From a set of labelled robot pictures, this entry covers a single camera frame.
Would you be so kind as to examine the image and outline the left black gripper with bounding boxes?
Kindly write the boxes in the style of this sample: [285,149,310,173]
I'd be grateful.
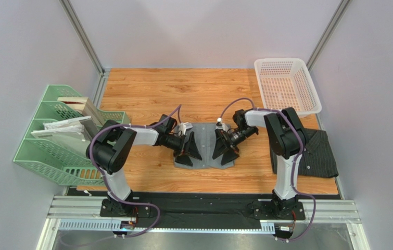
[163,131,201,166]

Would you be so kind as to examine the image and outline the grey long sleeve shirt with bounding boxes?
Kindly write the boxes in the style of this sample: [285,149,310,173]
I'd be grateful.
[174,123,235,170]

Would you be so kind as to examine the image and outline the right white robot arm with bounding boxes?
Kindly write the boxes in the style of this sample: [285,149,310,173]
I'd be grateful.
[212,107,308,217]

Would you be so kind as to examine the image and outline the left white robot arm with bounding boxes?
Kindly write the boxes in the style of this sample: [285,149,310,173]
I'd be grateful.
[86,115,202,216]

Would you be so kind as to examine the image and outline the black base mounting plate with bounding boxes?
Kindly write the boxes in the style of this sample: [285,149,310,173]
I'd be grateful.
[99,191,306,230]

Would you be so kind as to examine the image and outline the white plastic basket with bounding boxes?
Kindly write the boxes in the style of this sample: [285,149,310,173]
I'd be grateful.
[254,58,322,118]

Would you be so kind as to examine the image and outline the dark striped folded shirt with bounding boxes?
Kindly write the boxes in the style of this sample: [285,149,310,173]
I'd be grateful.
[269,127,340,179]

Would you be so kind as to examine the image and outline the papers in file rack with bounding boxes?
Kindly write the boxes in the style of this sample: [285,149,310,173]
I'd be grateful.
[30,116,98,157]

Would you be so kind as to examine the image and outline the green plastic file rack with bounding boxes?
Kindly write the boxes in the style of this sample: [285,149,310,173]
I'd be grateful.
[14,85,130,186]

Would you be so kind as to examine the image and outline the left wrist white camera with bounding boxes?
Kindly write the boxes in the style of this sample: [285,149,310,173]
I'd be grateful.
[177,122,193,136]

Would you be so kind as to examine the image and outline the wrist white camera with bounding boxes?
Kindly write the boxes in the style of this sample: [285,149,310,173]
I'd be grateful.
[215,117,227,131]
[177,122,193,136]

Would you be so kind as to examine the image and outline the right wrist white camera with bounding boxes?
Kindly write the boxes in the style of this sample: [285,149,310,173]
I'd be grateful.
[215,117,227,131]

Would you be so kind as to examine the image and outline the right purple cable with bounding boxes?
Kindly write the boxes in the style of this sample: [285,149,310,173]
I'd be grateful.
[219,97,318,242]

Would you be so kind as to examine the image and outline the purple cable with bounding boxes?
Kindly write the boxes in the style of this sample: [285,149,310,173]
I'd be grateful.
[219,97,318,242]
[88,104,183,239]

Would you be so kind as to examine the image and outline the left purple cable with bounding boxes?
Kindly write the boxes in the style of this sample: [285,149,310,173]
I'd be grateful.
[88,104,183,239]

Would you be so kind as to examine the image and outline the aluminium front frame rail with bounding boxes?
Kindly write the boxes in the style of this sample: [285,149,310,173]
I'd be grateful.
[37,192,370,249]

